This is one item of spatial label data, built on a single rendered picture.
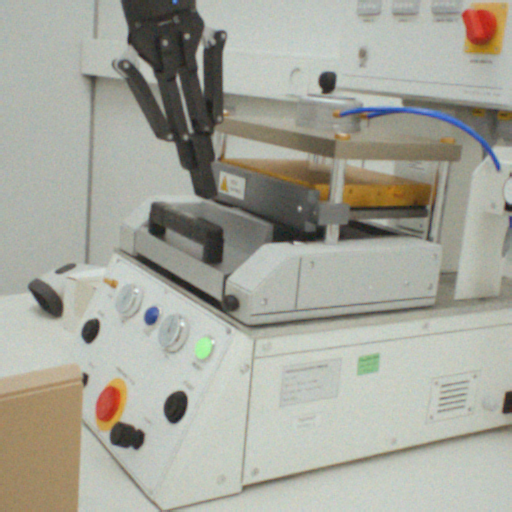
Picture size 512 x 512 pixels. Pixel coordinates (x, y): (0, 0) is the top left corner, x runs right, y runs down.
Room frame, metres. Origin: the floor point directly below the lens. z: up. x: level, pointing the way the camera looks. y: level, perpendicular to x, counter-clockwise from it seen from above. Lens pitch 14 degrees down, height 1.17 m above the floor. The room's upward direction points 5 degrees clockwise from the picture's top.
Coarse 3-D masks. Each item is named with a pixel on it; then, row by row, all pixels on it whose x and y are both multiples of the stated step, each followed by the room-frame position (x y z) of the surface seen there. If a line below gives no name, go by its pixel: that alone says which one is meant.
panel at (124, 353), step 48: (144, 288) 0.90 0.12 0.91; (96, 336) 0.93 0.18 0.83; (144, 336) 0.85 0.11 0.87; (192, 336) 0.78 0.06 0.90; (96, 384) 0.87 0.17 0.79; (144, 384) 0.80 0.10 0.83; (192, 384) 0.74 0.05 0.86; (96, 432) 0.82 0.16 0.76; (144, 432) 0.76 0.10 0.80; (144, 480) 0.72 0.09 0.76
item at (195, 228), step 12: (156, 204) 0.92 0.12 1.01; (168, 204) 0.91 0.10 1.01; (156, 216) 0.91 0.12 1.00; (168, 216) 0.88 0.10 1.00; (180, 216) 0.86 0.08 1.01; (192, 216) 0.85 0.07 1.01; (156, 228) 0.92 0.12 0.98; (168, 228) 0.89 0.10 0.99; (180, 228) 0.86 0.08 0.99; (192, 228) 0.83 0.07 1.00; (204, 228) 0.81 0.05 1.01; (216, 228) 0.81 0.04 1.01; (192, 240) 0.83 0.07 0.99; (204, 240) 0.81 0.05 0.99; (216, 240) 0.81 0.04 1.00; (204, 252) 0.81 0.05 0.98; (216, 252) 0.81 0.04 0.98
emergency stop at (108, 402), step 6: (108, 390) 0.83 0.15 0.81; (114, 390) 0.83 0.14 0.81; (102, 396) 0.83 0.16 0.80; (108, 396) 0.82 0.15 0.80; (114, 396) 0.82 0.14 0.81; (120, 396) 0.82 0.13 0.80; (102, 402) 0.83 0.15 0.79; (108, 402) 0.82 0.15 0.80; (114, 402) 0.81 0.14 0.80; (96, 408) 0.83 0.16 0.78; (102, 408) 0.82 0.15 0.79; (108, 408) 0.81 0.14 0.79; (114, 408) 0.81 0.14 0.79; (102, 414) 0.82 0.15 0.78; (108, 414) 0.81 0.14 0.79; (114, 414) 0.81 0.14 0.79; (102, 420) 0.81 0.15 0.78; (108, 420) 0.81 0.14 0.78
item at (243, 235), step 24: (216, 216) 0.93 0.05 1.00; (240, 216) 0.89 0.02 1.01; (144, 240) 0.93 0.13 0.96; (168, 240) 0.90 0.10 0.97; (240, 240) 0.88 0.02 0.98; (264, 240) 0.84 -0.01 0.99; (168, 264) 0.88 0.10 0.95; (192, 264) 0.83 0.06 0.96; (216, 264) 0.81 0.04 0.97; (240, 264) 0.82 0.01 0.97; (216, 288) 0.78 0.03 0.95
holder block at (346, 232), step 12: (252, 216) 0.97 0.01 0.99; (276, 228) 0.90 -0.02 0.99; (288, 228) 0.91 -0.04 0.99; (348, 228) 0.94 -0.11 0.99; (360, 228) 1.00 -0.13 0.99; (372, 228) 0.98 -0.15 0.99; (384, 228) 0.97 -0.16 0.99; (276, 240) 0.90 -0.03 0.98; (288, 240) 0.88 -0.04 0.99; (300, 240) 0.86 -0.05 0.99; (312, 240) 0.85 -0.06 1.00
